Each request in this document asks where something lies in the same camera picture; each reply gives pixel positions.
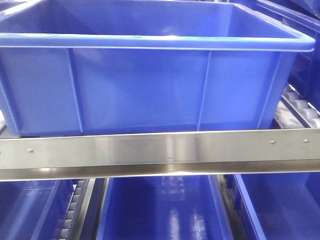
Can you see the lower roller track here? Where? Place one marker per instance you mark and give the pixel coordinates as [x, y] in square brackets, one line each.
[70, 226]

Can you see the blue bin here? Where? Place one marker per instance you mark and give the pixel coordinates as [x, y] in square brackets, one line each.
[35, 209]
[164, 208]
[277, 206]

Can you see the lower right blue bin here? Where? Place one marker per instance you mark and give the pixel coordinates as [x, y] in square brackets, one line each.
[277, 206]

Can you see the right side roller track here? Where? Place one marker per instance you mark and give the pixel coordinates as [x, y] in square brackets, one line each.
[294, 112]

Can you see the lower left blue bin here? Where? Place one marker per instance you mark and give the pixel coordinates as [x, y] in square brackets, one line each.
[35, 209]

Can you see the steel shelf crossbar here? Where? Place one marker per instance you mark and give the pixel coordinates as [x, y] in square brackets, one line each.
[160, 154]

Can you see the blue crate far right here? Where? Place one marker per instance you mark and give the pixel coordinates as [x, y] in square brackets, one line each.
[305, 75]

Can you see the large blue plastic box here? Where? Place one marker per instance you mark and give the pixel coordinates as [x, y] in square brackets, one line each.
[95, 67]

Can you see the roller track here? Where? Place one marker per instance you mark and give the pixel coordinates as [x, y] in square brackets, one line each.
[294, 112]
[70, 226]

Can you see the lower middle blue bin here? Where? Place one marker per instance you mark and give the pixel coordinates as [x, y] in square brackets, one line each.
[164, 208]

